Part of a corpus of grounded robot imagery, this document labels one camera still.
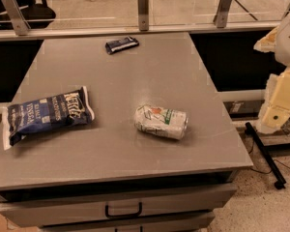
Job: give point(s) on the grey drawer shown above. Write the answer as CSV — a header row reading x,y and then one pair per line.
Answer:
x,y
91,207
180,222

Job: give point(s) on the blue kettle chips bag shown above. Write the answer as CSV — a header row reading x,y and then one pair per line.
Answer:
x,y
46,114

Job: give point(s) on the middle metal bracket post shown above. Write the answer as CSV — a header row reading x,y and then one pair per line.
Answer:
x,y
143,15

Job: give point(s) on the left metal bracket post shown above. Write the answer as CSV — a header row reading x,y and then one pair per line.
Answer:
x,y
20,25

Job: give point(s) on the black drawer handle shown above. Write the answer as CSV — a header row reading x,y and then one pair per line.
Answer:
x,y
123,212

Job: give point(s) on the black metal floor leg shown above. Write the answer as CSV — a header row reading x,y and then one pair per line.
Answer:
x,y
280,181

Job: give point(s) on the clear glass barrier panel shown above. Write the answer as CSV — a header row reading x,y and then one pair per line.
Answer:
x,y
164,15

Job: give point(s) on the grey lower drawer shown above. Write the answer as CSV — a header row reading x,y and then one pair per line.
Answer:
x,y
180,222

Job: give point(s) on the white 7up soda can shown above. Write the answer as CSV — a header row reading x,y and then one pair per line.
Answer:
x,y
160,121

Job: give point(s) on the grey upper drawer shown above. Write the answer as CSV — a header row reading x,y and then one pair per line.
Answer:
x,y
91,207

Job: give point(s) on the metal bracket post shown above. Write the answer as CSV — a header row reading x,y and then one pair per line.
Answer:
x,y
221,17
20,25
143,15

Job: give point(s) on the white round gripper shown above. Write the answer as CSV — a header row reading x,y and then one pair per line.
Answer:
x,y
276,110

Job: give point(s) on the right metal bracket post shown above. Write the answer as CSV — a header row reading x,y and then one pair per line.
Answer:
x,y
221,17

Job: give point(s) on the black office chair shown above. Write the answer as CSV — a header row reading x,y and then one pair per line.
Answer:
x,y
36,12

